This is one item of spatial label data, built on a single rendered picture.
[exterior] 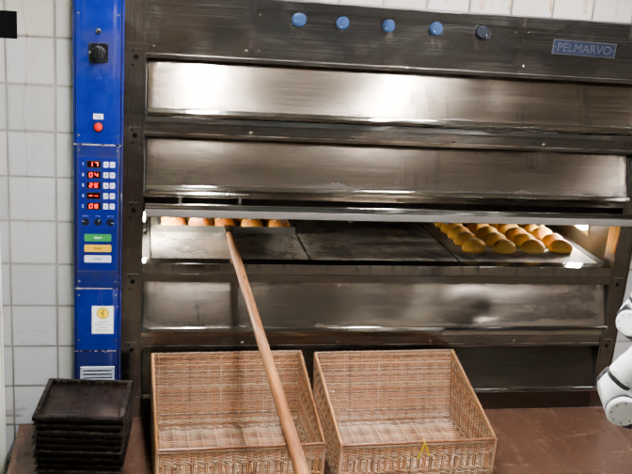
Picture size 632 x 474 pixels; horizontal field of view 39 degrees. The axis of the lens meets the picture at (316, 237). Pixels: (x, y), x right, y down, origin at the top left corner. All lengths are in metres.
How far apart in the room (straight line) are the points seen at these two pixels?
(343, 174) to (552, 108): 0.80
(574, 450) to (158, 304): 1.61
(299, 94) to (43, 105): 0.85
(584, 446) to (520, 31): 1.54
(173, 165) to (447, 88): 1.00
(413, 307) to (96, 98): 1.38
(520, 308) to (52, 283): 1.75
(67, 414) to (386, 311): 1.20
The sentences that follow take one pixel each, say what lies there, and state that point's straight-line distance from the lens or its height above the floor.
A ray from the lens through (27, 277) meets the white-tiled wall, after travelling 3.24.
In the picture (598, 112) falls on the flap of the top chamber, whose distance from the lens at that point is 3.47.
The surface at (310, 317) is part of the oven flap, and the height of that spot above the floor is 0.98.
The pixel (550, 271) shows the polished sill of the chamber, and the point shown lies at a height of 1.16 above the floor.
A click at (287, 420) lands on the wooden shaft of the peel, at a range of 2.12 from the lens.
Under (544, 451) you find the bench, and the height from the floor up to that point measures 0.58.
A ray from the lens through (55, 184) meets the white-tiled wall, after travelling 3.13.
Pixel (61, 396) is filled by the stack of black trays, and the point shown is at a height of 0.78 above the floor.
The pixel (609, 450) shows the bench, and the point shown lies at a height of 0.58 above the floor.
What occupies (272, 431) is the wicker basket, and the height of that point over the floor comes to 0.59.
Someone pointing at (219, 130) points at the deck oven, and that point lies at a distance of 3.09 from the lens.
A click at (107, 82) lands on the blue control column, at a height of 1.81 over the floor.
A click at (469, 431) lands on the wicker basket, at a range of 3.37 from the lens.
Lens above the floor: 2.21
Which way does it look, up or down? 17 degrees down
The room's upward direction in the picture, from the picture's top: 4 degrees clockwise
